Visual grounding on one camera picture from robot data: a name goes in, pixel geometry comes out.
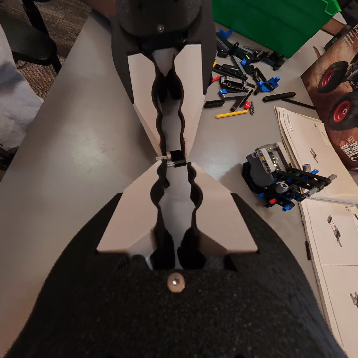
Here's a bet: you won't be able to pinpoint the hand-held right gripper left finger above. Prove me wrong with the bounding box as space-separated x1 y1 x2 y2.
96 161 167 265

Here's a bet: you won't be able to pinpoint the pile of lego beams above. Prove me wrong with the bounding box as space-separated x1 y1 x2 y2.
211 28 286 115

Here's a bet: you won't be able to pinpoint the partly built lego truck chassis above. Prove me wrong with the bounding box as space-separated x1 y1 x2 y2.
242 143 337 211

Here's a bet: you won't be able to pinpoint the black office chair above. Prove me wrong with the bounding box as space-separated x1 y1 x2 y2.
0 0 62 74

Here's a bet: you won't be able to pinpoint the blue lego bracket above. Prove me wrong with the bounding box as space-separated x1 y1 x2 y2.
257 76 281 93

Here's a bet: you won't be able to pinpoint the long black lego bar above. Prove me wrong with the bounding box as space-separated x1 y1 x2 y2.
262 91 296 103

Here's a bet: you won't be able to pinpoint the lego set box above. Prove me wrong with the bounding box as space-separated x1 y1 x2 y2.
301 24 358 172

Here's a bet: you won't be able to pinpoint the green plastic bin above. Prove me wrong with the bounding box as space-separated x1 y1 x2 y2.
211 0 342 59

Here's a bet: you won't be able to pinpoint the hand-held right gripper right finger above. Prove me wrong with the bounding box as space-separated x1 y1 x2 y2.
187 162 258 262

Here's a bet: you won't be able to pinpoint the white instruction booklet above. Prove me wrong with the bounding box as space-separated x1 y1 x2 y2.
274 106 358 358

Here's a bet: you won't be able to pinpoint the yellow lego axle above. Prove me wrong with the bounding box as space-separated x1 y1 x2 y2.
215 110 249 119

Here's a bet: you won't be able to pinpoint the black lego connector grey axles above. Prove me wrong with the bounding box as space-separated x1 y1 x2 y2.
156 150 191 168

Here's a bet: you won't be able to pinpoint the long thin black axle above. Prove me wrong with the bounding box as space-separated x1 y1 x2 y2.
281 97 316 110

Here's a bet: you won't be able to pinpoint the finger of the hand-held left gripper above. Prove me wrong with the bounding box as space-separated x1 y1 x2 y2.
127 51 168 157
173 43 204 161

